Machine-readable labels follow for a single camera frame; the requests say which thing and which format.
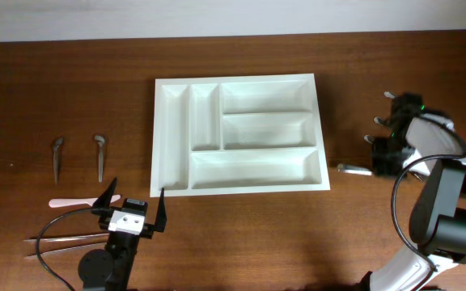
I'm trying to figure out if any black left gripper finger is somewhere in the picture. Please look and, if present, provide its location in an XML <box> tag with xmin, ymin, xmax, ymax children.
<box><xmin>92</xmin><ymin>177</ymin><xmax>117</xmax><ymax>209</ymax></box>
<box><xmin>154</xmin><ymin>188</ymin><xmax>167</xmax><ymax>233</ymax></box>

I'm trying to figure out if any metal tablespoon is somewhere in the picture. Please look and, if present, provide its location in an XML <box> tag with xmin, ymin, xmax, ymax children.
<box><xmin>383</xmin><ymin>91</ymin><xmax>396</xmax><ymax>99</ymax></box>
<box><xmin>374</xmin><ymin>116</ymin><xmax>388</xmax><ymax>127</ymax></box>

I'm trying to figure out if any metal fork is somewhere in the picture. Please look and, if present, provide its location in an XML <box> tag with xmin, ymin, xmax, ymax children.
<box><xmin>363</xmin><ymin>135</ymin><xmax>375</xmax><ymax>144</ymax></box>
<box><xmin>337</xmin><ymin>163</ymin><xmax>373</xmax><ymax>176</ymax></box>

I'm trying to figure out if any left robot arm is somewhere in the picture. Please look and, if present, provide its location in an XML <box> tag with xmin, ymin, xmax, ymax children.
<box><xmin>78</xmin><ymin>179</ymin><xmax>156</xmax><ymax>291</ymax></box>

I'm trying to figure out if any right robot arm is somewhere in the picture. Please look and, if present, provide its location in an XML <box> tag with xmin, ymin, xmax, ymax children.
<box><xmin>151</xmin><ymin>88</ymin><xmax>466</xmax><ymax>290</ymax></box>

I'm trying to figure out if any small metal teaspoon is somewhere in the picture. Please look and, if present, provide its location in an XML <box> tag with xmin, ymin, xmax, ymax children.
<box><xmin>94</xmin><ymin>134</ymin><xmax>106</xmax><ymax>183</ymax></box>
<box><xmin>52</xmin><ymin>137</ymin><xmax>64</xmax><ymax>184</ymax></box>

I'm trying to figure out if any white cutlery tray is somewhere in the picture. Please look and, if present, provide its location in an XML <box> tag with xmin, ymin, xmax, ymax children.
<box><xmin>150</xmin><ymin>74</ymin><xmax>330</xmax><ymax>197</ymax></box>

